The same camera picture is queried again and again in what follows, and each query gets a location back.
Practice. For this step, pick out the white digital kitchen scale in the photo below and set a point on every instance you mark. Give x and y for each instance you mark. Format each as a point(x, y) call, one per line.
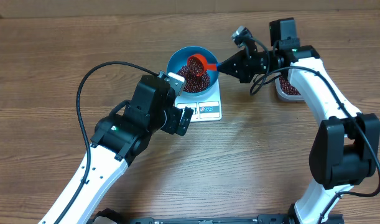
point(206, 105)

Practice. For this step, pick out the red beans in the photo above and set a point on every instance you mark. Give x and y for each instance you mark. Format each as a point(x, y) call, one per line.
point(194, 84)

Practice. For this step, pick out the clear plastic bean container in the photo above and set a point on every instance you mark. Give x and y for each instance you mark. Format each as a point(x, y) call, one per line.
point(287, 92)

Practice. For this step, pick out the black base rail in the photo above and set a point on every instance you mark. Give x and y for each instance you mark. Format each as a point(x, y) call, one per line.
point(108, 216)

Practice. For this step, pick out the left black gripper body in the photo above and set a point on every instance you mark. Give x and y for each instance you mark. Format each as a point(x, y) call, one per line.
point(172, 119)

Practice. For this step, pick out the blue metal bowl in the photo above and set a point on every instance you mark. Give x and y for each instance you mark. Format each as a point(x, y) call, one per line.
point(179, 59)

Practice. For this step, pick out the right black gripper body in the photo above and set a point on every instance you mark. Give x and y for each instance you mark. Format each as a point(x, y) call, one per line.
point(257, 66)

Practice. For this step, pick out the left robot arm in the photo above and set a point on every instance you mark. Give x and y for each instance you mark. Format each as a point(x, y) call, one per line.
point(118, 139)

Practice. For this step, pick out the red measuring scoop blue handle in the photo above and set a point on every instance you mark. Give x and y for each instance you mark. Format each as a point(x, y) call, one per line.
point(198, 65)

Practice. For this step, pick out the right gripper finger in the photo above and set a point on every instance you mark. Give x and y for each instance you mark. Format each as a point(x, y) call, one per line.
point(235, 62)
point(231, 71)

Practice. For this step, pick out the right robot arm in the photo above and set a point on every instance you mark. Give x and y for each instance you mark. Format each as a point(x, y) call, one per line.
point(345, 149)

